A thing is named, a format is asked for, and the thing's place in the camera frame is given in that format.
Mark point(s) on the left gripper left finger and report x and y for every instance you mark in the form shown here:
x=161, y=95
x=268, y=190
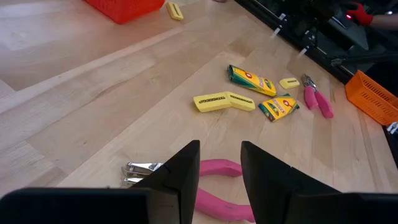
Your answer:
x=180, y=180

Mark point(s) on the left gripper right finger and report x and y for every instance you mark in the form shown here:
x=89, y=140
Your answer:
x=267, y=183

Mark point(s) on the yellow green crayon box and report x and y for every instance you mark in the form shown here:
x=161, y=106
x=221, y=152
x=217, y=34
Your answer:
x=252, y=81
x=278, y=107

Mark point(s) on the yellow connector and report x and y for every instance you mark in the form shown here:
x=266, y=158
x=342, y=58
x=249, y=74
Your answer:
x=289, y=83
x=211, y=102
x=174, y=11

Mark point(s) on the yellow eraser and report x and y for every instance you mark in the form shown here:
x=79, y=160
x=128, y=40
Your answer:
x=242, y=102

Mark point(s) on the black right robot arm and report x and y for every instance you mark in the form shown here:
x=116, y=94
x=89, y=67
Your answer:
x=311, y=34

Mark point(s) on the person's forearm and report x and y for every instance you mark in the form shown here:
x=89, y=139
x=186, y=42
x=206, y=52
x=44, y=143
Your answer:
x=385, y=21

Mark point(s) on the orange plastic basket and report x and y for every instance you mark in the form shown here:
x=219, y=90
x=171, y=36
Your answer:
x=370, y=96

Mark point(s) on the red plastic basket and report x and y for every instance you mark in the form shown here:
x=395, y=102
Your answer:
x=124, y=9

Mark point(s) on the person's hand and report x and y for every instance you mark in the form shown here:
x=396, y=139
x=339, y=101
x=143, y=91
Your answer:
x=360, y=14

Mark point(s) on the silver metal bracket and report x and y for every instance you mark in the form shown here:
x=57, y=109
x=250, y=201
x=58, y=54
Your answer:
x=393, y=128

